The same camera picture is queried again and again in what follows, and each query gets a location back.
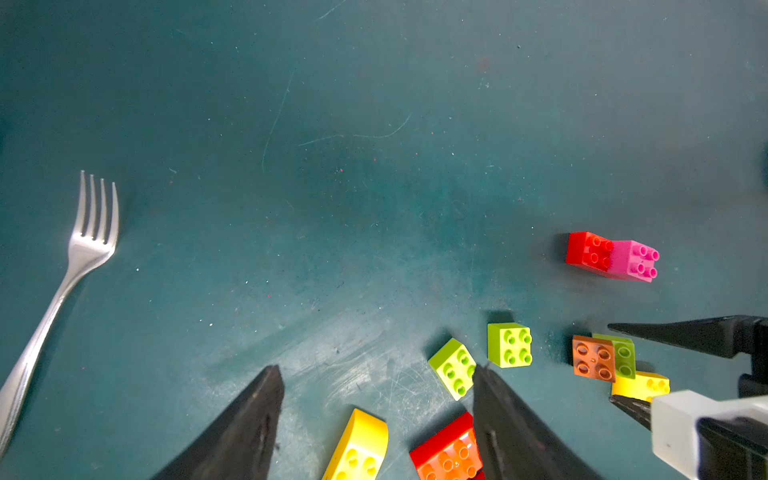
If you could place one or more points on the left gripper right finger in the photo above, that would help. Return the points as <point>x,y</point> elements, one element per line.
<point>513,442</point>

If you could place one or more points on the red long lego brick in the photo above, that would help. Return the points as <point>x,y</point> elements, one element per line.
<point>452,453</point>

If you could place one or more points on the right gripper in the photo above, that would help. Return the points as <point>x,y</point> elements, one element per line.
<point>700,437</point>

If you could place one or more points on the pink lego brick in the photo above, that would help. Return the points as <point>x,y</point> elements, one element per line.
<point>633,261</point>

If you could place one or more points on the silver fork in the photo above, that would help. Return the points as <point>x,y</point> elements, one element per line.
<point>92,243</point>

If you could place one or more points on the orange lego brick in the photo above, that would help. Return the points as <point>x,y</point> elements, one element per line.
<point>594,358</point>

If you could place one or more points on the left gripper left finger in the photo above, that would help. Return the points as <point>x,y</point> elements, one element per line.
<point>240,442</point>

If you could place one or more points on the yellow curved lego brick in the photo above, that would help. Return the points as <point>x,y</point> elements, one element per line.
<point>644,386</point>

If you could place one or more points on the yellow lego brick left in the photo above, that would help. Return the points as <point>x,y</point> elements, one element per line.
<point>361,450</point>

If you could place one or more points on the green lego brick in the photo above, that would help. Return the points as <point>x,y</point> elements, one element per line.
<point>509,345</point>
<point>455,367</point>
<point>625,355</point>

